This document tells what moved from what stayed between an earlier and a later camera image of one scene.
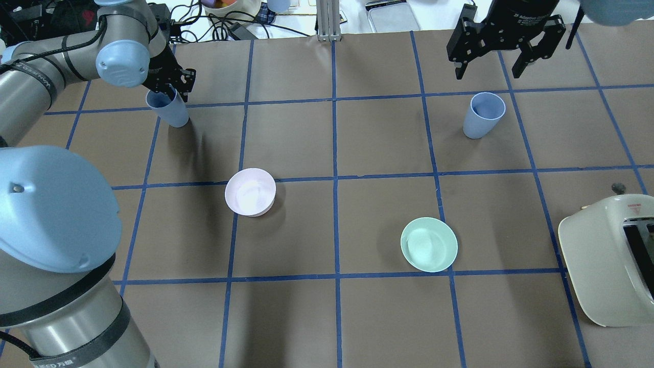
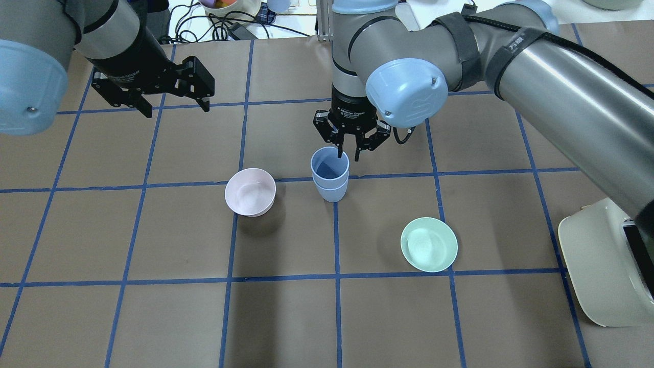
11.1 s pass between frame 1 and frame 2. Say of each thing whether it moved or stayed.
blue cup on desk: stayed
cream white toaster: stayed
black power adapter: stayed
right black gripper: moved
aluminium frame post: stayed
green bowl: stayed
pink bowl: stayed
